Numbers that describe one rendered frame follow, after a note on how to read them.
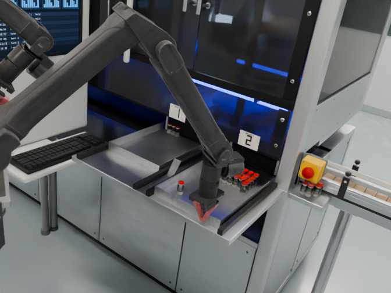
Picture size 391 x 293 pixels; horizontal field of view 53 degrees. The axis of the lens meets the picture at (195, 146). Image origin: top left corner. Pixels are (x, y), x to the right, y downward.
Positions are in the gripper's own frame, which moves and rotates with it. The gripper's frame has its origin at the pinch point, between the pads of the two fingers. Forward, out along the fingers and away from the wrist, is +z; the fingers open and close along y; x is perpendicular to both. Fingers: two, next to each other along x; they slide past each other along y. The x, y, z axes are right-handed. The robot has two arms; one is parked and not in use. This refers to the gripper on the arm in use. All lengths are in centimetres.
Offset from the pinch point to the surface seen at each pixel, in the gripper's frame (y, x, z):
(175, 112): 39, 42, -12
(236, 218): 7.8, -7.7, -0.3
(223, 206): 12.8, -0.3, 1.5
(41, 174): -9, 66, 11
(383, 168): 316, -22, 87
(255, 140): 38.8, 4.6, -13.3
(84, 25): 30, 90, -38
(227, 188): 23.8, 4.7, 1.5
